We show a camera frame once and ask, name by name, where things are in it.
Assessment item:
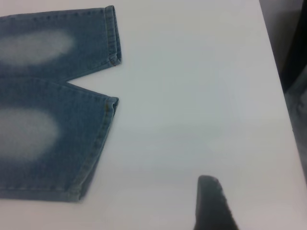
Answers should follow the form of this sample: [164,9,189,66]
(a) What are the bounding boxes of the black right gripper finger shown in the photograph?
[193,174,240,230]

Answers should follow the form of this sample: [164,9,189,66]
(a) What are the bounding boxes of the blue washed denim pants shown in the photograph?
[0,5,123,201]

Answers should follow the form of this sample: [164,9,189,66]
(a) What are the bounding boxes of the black equipment box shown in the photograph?
[279,0,307,93]

